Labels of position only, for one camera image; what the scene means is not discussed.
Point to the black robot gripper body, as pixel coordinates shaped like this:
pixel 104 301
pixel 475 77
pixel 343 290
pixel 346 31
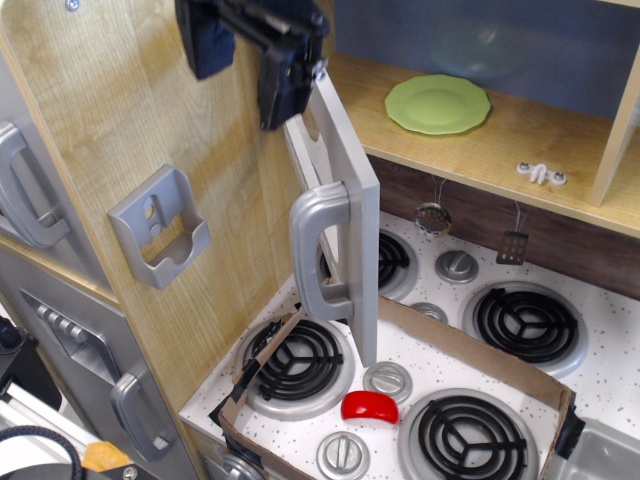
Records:
pixel 266 22

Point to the grey small stove knob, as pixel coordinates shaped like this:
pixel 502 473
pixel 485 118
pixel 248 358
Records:
pixel 431 310

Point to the green plastic plate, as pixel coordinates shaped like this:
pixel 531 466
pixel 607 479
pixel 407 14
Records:
pixel 438 105

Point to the grey oven knob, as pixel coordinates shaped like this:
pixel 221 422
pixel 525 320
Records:
pixel 237 468

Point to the front left stove burner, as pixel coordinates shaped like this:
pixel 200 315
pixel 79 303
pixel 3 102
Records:
pixel 308 374

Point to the grey wall phone holder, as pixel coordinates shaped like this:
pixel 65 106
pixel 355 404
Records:
pixel 140 218

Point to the grey toy microwave door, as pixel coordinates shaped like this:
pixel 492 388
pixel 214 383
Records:
pixel 334 223

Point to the lower grey fridge handle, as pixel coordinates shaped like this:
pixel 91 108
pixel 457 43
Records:
pixel 123 400

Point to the white plastic door latch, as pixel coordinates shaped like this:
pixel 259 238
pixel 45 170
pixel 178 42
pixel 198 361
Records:
pixel 540 173

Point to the upper grey fridge handle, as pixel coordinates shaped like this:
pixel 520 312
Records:
pixel 19 218

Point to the front right stove burner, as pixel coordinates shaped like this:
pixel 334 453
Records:
pixel 464 434

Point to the back right stove burner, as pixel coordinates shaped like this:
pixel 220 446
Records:
pixel 530 322

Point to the silver sink basin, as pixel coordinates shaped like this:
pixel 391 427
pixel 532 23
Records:
pixel 592 450

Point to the brown cardboard frame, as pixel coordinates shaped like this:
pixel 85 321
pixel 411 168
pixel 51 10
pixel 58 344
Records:
pixel 452 342

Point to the grey fridge handle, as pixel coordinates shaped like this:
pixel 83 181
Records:
pixel 123 400
pixel 19 218

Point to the grey back stove knob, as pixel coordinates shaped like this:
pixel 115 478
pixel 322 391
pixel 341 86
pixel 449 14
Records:
pixel 456 267

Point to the red plastic toy piece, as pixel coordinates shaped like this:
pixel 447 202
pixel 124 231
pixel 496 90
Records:
pixel 370 405

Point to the hanging metal spatula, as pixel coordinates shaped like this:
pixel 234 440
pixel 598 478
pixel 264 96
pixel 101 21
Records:
pixel 513 246

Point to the hanging metal strainer spoon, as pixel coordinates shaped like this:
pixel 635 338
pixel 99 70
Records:
pixel 432 218

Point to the stove burner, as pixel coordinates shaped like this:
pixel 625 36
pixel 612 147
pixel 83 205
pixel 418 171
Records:
pixel 397 266
pixel 308 374
pixel 530 322
pixel 464 434

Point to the grey centre stove knob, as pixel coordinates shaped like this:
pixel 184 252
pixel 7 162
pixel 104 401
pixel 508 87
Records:
pixel 389 378

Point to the grey ice dispenser panel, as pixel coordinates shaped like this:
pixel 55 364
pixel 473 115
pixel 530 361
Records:
pixel 88 349

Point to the back left stove burner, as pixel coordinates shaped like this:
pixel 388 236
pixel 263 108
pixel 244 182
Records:
pixel 397 266

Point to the grey front stove knob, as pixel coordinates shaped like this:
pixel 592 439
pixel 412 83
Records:
pixel 343 456

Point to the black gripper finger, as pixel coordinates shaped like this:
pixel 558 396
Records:
pixel 289 66
pixel 209 46

